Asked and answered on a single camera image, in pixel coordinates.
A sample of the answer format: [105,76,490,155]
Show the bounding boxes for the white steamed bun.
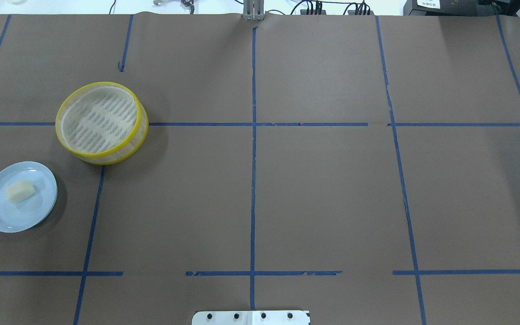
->
[5,180,36,204]

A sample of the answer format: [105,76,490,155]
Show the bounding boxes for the yellow rimmed bamboo steamer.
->
[55,82,149,165]

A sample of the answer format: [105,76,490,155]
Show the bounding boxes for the white mesh steamer liner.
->
[56,84,139,154]

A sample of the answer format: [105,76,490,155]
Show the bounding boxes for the brown paper table cover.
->
[0,13,520,325]

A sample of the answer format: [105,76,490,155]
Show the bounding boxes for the light blue plate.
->
[0,161,58,233]

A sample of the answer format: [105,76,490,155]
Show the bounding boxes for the black device with label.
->
[402,0,520,17]

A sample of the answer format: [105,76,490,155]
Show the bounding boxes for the grey metal post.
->
[241,0,265,21]

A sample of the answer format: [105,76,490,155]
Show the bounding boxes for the white metal bracket with bolts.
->
[191,310,311,325]

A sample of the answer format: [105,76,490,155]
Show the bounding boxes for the black cables at table edge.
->
[267,0,373,16]

